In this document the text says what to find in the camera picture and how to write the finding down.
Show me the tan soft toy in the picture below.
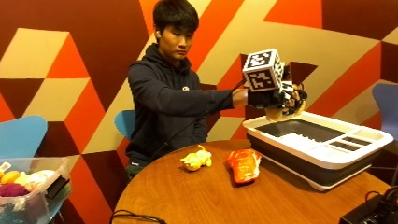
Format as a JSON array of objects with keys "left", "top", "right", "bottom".
[{"left": 265, "top": 100, "right": 308, "bottom": 123}]

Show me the white cube of black markers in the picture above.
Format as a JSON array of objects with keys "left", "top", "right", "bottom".
[{"left": 241, "top": 48, "right": 294, "bottom": 100}]

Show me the white and grey dish tub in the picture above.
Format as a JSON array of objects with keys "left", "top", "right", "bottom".
[{"left": 241, "top": 111, "right": 394, "bottom": 192}]

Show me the blue-grey chair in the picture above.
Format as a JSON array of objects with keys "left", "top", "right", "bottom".
[{"left": 370, "top": 82, "right": 398, "bottom": 141}]

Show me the orange snack bag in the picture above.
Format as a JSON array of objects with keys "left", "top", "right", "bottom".
[{"left": 225, "top": 148, "right": 264, "bottom": 185}]

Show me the yellow soft toy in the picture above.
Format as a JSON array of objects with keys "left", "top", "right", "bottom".
[{"left": 180, "top": 144, "right": 214, "bottom": 172}]

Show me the the person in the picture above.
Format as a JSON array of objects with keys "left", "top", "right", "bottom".
[{"left": 124, "top": 0, "right": 250, "bottom": 180}]

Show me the black electronic device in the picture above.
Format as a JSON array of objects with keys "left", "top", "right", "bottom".
[{"left": 338, "top": 186, "right": 398, "bottom": 224}]

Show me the blue chair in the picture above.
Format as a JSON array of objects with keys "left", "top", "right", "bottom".
[
  {"left": 0, "top": 115, "right": 49, "bottom": 160},
  {"left": 113, "top": 109, "right": 137, "bottom": 141}
]

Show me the white soft toy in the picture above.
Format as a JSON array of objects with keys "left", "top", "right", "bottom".
[{"left": 15, "top": 169, "right": 57, "bottom": 192}]

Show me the clear plastic storage bin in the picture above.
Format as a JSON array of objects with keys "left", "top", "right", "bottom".
[{"left": 0, "top": 157, "right": 72, "bottom": 224}]

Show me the yellow toy fruit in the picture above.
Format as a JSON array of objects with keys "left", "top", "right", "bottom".
[{"left": 0, "top": 170, "right": 21, "bottom": 185}]

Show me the purple soft toy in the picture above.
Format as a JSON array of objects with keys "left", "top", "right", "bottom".
[{"left": 0, "top": 182, "right": 31, "bottom": 198}]

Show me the black cable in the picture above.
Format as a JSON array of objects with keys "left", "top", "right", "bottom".
[{"left": 108, "top": 209, "right": 168, "bottom": 224}]

